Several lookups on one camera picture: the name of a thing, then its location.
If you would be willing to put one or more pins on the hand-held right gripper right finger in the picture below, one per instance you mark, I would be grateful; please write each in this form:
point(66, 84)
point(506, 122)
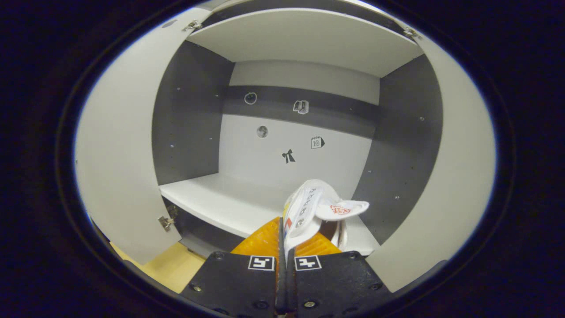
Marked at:
point(340, 282)

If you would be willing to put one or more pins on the grey cabinet door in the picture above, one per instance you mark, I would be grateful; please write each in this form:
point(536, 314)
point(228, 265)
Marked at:
point(119, 145)
point(459, 176)

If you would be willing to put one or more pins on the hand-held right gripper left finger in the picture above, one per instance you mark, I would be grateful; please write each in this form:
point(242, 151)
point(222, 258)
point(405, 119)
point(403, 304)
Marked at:
point(234, 282)

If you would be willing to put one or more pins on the white canvas shoe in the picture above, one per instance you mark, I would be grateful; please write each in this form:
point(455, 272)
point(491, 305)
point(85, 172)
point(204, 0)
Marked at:
point(309, 207)

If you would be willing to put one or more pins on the grey white shoe cabinet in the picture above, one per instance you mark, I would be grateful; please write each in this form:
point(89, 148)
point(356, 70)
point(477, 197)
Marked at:
point(309, 39)

